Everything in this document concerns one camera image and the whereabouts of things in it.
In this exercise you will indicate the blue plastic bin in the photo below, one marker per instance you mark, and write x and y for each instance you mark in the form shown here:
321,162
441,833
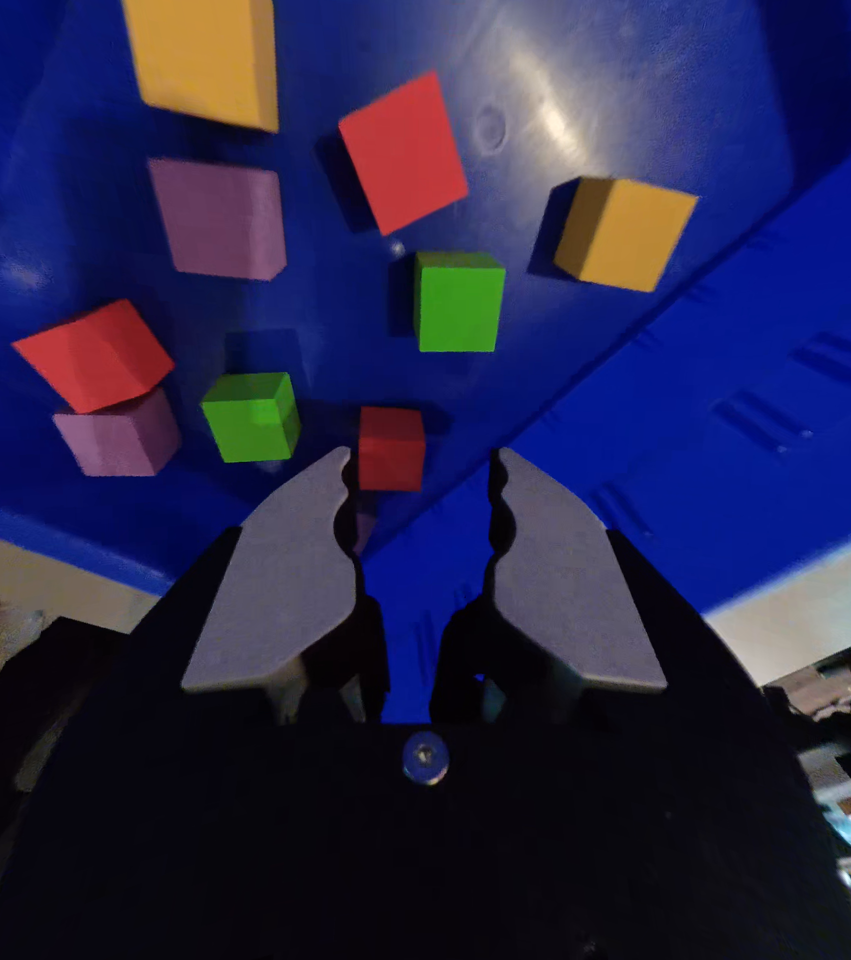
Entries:
620,412

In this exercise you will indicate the red cube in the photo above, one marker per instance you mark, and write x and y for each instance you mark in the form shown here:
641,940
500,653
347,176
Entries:
403,154
392,450
92,356

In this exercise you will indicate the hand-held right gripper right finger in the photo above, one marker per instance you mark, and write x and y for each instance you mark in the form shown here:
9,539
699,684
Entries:
575,600

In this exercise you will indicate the green cube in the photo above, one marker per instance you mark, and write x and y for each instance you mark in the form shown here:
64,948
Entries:
251,418
459,304

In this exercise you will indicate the yellow cube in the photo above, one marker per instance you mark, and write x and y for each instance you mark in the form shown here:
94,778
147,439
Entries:
200,56
624,236

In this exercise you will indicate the purple cube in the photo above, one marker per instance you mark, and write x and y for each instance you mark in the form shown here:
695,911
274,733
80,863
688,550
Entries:
364,531
219,221
118,442

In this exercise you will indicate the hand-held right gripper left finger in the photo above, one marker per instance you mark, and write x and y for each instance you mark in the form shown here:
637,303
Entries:
275,600

